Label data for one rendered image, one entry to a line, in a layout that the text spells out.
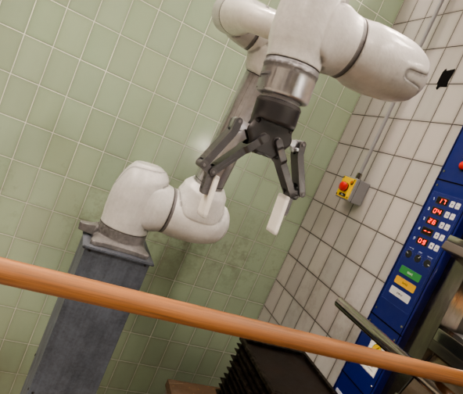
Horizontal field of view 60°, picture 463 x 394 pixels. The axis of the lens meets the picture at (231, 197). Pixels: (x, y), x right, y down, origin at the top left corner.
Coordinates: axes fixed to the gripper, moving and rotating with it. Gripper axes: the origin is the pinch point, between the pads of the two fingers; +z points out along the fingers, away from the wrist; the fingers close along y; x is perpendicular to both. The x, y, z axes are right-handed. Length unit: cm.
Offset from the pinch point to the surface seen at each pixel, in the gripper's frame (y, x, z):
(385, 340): -44.8, -0.1, 19.0
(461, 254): -70, -8, -3
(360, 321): -45.1, -8.8, 19.4
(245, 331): -0.2, 12.4, 13.6
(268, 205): -69, -106, 11
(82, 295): 23.0, 10.6, 12.1
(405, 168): -90, -55, -23
